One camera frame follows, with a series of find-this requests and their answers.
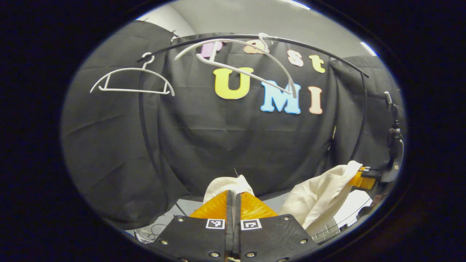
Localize black clothes rack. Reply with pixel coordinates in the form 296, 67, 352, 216
137, 34, 370, 219

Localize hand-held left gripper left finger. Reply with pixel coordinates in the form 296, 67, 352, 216
146, 189, 233, 262

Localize cream button shirt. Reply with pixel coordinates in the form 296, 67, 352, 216
203, 160, 363, 230

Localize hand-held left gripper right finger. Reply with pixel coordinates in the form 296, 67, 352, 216
233, 192, 321, 262

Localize white plastic hanger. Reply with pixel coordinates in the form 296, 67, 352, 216
90, 52, 175, 97
174, 33, 297, 99

